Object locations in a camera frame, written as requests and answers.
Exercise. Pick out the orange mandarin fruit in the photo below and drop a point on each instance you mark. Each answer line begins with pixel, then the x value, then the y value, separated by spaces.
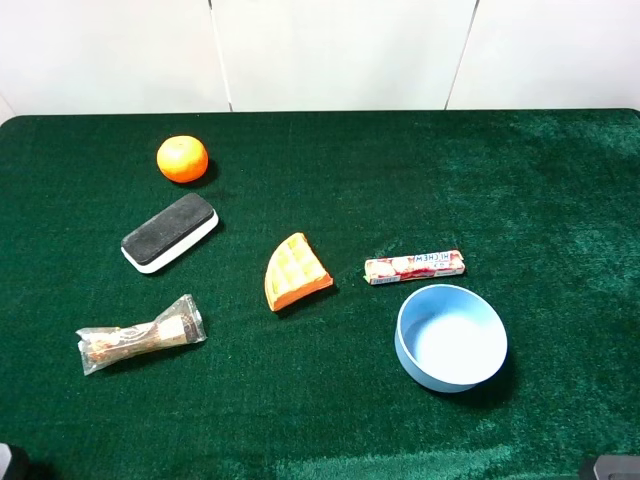
pixel 182 159

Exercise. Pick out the yellow orange waffle slice toy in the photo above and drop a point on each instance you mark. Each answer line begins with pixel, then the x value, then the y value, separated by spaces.
pixel 293 272

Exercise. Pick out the red Hi-Chew candy pack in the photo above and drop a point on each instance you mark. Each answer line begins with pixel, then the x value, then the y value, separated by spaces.
pixel 414 267

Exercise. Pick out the black and white board eraser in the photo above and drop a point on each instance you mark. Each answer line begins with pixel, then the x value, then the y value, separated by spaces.
pixel 169 234

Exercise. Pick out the light blue bowl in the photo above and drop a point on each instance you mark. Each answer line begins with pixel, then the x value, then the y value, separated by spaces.
pixel 449 339

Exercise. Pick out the clear wrapped snack package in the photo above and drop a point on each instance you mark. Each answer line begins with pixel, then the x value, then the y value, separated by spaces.
pixel 180 324

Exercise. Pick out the green velvet table cloth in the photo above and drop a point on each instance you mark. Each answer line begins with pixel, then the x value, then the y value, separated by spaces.
pixel 543 205

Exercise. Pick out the dark grey device bottom right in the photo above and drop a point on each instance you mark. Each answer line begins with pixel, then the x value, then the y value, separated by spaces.
pixel 610 467

